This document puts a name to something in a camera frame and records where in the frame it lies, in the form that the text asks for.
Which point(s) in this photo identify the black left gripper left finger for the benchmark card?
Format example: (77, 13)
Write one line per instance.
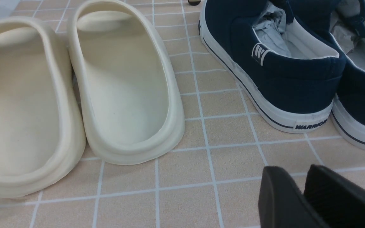
(281, 204)

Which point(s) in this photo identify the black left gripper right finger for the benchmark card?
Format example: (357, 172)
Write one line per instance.
(340, 202)

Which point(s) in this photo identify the navy canvas slip-on right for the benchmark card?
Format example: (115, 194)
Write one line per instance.
(341, 24)

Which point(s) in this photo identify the navy canvas slip-on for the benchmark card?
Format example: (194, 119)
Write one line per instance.
(288, 72)
(341, 24)

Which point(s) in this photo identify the navy canvas slip-on left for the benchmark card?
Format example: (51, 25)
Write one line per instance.
(288, 72)

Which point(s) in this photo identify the cream foam slide right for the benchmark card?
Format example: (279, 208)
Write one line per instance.
(130, 100)

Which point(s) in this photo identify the cream foam slide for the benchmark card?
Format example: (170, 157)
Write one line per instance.
(130, 100)
(42, 135)

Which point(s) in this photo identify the cream foam slide left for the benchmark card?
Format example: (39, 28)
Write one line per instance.
(42, 135)

